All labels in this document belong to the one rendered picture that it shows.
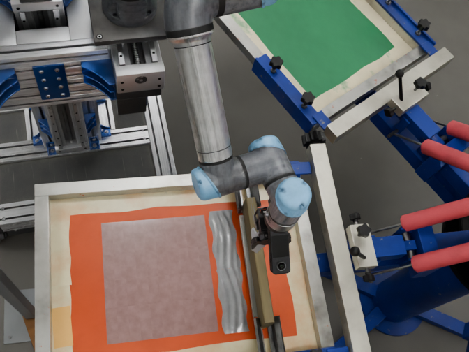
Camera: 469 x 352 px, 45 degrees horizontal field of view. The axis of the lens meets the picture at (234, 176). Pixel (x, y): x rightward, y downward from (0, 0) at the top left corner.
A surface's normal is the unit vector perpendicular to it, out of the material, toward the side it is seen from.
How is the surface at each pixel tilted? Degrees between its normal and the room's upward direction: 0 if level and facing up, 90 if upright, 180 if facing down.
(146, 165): 0
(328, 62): 0
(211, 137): 44
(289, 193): 0
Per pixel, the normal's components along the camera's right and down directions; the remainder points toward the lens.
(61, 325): 0.14, -0.40
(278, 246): 0.21, 0.07
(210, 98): 0.43, 0.26
